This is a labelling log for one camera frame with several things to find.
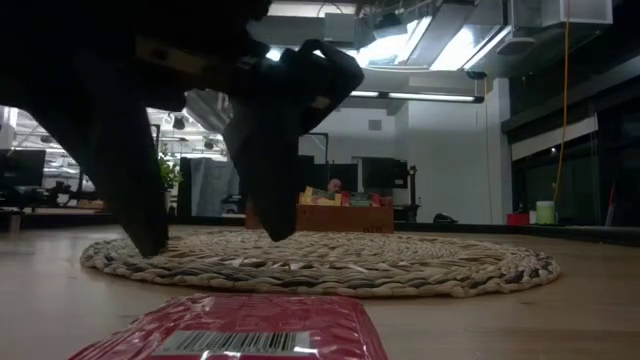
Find red tea packet with barcode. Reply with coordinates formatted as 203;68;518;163
67;293;391;360

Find white ceiling box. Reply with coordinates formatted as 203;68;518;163
322;11;358;44

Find green plant in white pot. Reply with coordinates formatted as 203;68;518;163
157;144;184;211

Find grey cloth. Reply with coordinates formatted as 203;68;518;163
189;156;240;217

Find black partition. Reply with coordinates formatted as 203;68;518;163
297;153;359;206

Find LED light bar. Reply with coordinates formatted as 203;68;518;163
348;89;485;104

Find wooden organizer box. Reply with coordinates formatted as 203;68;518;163
244;192;396;235

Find black computer monitor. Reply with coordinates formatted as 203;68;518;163
0;148;48;190

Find round woven placemat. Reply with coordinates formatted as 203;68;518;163
79;228;561;300

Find black stand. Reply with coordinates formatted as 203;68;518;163
406;164;421;224

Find white air unit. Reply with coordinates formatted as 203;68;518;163
509;0;615;27

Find light green cup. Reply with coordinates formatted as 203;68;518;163
534;199;557;226

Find red white pole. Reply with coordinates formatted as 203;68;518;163
603;183;617;227

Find black frame rig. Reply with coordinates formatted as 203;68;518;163
298;130;331;191

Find silver ventilation duct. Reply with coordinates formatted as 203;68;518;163
183;89;235;135

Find black wall screen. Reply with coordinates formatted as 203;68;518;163
360;156;410;190

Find yellow hanging cord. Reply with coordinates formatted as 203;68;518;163
551;0;572;204

